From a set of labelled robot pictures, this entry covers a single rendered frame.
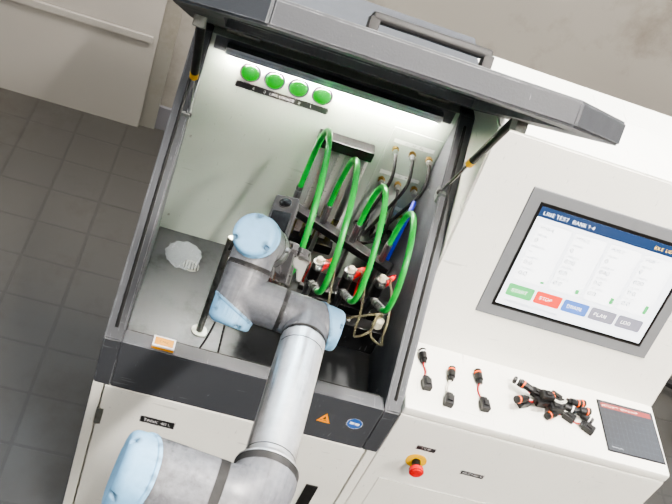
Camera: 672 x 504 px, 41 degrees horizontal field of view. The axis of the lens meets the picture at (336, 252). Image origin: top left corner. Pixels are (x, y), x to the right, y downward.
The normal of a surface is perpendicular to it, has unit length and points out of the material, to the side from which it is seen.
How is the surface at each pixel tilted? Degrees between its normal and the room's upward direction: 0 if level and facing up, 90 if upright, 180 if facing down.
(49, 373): 0
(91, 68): 90
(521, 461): 90
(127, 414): 90
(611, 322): 76
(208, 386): 90
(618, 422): 0
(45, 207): 0
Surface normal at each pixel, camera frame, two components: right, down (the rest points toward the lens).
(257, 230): -0.10, -0.15
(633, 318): 0.03, 0.47
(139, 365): -0.05, 0.65
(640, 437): 0.32, -0.70
